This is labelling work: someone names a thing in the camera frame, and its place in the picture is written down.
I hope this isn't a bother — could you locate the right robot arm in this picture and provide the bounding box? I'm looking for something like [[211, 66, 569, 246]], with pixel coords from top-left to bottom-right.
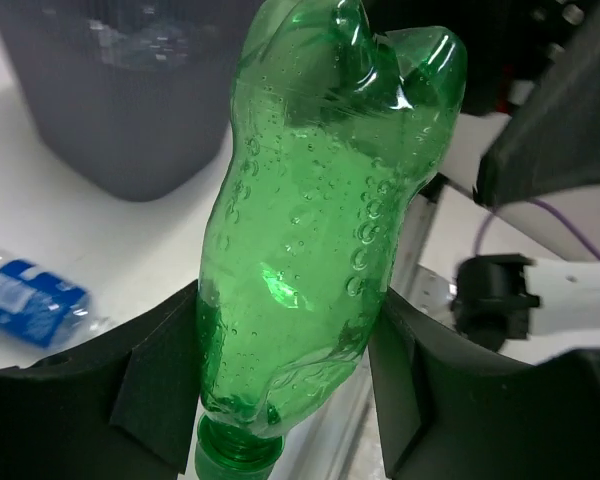
[[450, 1, 600, 351]]

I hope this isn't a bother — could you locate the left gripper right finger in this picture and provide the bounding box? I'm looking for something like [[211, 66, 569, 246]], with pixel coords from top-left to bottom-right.
[[367, 287, 600, 480]]

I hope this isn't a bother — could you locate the dark blue label bottle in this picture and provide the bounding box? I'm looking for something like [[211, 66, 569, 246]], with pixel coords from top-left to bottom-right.
[[0, 249, 91, 349]]

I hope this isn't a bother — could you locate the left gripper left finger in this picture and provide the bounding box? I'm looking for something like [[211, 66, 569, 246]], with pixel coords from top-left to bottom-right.
[[0, 282, 200, 480]]

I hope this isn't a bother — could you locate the grey mesh waste bin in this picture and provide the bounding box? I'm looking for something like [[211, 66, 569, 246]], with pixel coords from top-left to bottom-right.
[[0, 0, 259, 202]]

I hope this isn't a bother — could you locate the green plastic bottle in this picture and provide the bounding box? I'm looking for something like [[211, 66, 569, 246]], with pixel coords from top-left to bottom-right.
[[195, 1, 467, 479]]

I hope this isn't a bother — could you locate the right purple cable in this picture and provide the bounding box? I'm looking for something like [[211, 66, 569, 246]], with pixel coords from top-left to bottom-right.
[[472, 197, 600, 261]]

